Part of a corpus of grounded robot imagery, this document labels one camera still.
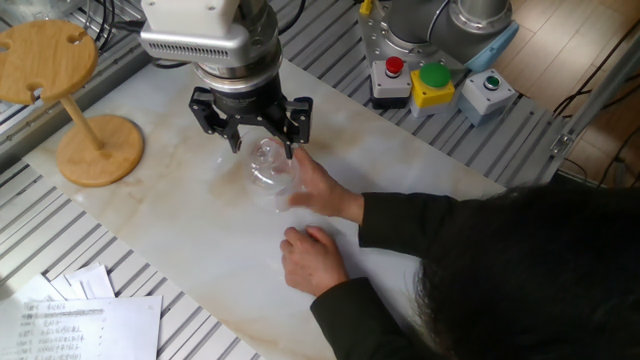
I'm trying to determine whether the left forearm dark sleeve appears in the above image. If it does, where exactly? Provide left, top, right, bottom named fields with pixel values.
left=309, top=277, right=436, bottom=360

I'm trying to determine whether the yellow box green button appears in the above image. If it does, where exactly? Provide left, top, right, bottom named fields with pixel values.
left=409, top=62, right=457, bottom=119

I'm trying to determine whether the clear stemmed glass cup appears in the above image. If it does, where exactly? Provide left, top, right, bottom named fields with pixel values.
left=238, top=130, right=304, bottom=214

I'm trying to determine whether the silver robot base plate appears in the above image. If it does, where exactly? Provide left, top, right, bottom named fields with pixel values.
left=357, top=0, right=471, bottom=71

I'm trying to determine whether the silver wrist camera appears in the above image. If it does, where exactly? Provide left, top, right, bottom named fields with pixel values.
left=138, top=24, right=251, bottom=65

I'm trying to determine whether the white marble pattern mat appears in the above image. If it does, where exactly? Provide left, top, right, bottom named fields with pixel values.
left=22, top=58, right=506, bottom=360

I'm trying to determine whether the black floor cable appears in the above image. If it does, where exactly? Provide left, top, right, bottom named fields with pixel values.
left=552, top=19, right=640, bottom=189

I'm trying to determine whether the person's left hand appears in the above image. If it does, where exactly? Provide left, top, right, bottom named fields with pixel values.
left=279, top=224, right=351, bottom=299

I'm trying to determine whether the grey box small green button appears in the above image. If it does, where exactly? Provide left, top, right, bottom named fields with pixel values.
left=457, top=68, right=520, bottom=128

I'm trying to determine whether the grey box red button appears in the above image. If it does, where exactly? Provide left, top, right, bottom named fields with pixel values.
left=369, top=55, right=414, bottom=110

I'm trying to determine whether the person's head black hair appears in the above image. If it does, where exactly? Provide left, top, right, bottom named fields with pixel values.
left=414, top=174, right=640, bottom=360

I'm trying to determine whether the person's right hand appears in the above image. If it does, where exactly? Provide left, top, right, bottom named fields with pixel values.
left=289, top=147, right=365, bottom=225

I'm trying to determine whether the right forearm dark sleeve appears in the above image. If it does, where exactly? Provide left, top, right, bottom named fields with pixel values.
left=357, top=192, right=461, bottom=259

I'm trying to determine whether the white paper sheet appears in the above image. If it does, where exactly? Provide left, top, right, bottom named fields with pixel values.
left=0, top=273, right=69, bottom=304
left=64, top=263, right=116, bottom=301

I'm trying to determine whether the printed paper sheet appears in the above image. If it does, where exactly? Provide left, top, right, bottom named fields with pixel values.
left=0, top=295, right=164, bottom=360

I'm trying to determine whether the aluminium frame post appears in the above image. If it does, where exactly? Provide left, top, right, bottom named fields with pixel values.
left=549, top=29, right=640, bottom=156

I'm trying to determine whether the round wooden glass rack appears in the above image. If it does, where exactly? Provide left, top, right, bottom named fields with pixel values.
left=0, top=18, right=146, bottom=189

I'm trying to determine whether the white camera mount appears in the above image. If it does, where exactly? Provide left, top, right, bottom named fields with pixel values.
left=141, top=0, right=241, bottom=39

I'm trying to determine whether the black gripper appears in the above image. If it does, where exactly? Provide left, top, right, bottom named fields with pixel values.
left=188, top=74, right=315, bottom=160

